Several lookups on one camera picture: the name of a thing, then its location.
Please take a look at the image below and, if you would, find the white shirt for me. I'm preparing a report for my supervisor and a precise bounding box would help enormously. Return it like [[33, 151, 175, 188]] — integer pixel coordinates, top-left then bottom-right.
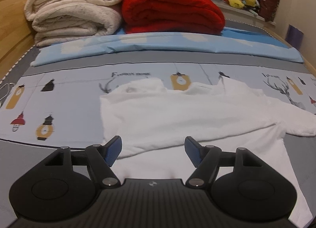
[[99, 78, 316, 226]]

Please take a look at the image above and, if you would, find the beige fleece folded blanket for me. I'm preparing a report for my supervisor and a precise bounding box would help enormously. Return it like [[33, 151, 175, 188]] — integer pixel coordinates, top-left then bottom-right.
[[32, 5, 122, 47]]

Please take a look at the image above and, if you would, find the dark red cushion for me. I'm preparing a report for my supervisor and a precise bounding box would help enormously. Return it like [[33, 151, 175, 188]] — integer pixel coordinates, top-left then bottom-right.
[[257, 0, 280, 22]]

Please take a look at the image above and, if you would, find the striped dark plush toy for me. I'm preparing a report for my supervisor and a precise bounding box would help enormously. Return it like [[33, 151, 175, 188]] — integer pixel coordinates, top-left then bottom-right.
[[244, 1, 260, 14]]

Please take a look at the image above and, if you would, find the red folded blanket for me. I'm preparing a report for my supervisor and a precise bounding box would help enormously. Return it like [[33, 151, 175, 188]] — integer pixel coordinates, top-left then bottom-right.
[[121, 0, 226, 36]]

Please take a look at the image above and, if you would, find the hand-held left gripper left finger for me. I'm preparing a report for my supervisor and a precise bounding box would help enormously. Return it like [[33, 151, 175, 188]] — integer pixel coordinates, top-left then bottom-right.
[[39, 135, 123, 189]]

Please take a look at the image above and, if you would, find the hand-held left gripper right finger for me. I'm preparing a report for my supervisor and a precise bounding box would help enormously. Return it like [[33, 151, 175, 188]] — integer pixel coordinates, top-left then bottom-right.
[[185, 136, 263, 189]]

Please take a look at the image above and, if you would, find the purple bag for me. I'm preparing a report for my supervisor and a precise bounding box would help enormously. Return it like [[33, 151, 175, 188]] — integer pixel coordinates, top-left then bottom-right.
[[287, 24, 304, 51]]

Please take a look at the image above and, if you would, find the grey window seat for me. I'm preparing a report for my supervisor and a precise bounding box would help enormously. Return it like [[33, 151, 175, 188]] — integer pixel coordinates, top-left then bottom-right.
[[215, 0, 276, 25]]

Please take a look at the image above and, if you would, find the light blue sheet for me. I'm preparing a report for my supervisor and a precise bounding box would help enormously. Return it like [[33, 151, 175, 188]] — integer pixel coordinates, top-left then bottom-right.
[[30, 26, 305, 67]]

